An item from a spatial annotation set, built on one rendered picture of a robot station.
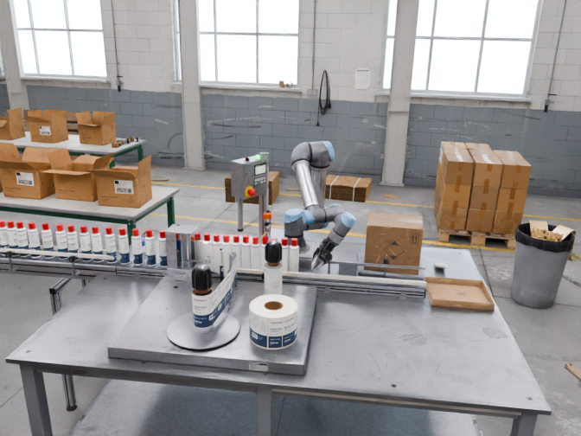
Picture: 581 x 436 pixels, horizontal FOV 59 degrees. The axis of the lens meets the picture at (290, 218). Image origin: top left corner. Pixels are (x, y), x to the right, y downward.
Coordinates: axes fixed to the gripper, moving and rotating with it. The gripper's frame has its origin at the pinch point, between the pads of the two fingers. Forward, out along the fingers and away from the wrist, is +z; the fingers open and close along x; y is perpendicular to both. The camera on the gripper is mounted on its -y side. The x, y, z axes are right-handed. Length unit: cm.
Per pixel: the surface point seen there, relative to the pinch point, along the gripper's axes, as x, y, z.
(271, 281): -18.3, 31.9, 3.4
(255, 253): -30.1, 2.1, 9.1
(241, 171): -58, 0, -24
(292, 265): -10.2, 1.5, 4.3
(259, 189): -45.5, -8.0, -18.8
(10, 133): -350, -346, 207
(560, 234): 180, -169, -64
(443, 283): 65, -13, -26
